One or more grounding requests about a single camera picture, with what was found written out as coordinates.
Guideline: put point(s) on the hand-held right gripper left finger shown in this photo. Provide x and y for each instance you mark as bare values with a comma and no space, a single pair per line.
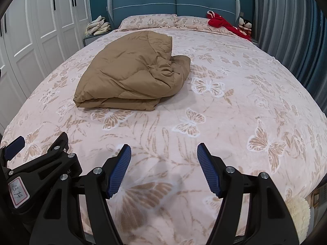
118,173

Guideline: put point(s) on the butterfly print pillow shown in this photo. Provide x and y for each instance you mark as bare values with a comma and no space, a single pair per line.
196,23
148,21

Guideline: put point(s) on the bed with butterfly bedspread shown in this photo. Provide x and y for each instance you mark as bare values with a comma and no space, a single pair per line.
230,107

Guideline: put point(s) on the grey-blue curtain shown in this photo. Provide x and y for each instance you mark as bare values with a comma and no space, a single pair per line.
288,30

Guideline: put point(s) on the blue upholstered bed headboard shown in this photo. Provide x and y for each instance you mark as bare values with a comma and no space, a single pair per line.
153,2

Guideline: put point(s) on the tan quilted jacket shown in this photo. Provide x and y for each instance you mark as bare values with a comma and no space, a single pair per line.
127,74

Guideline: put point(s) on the pile of cream clothes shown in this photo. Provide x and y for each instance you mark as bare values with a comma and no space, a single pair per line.
98,25

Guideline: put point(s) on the red garment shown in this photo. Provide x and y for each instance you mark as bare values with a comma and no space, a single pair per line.
224,23

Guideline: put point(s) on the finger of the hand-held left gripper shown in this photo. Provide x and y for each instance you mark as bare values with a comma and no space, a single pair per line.
51,158
15,146

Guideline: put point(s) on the blue-grey nightstand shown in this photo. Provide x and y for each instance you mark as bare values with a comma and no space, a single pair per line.
94,40

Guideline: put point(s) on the plush doll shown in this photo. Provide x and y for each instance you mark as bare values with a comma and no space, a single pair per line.
248,28
241,23

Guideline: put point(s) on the white panelled wardrobe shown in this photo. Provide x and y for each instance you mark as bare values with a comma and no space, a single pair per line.
38,25

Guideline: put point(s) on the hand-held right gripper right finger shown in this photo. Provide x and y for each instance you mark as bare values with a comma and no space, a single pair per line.
208,171

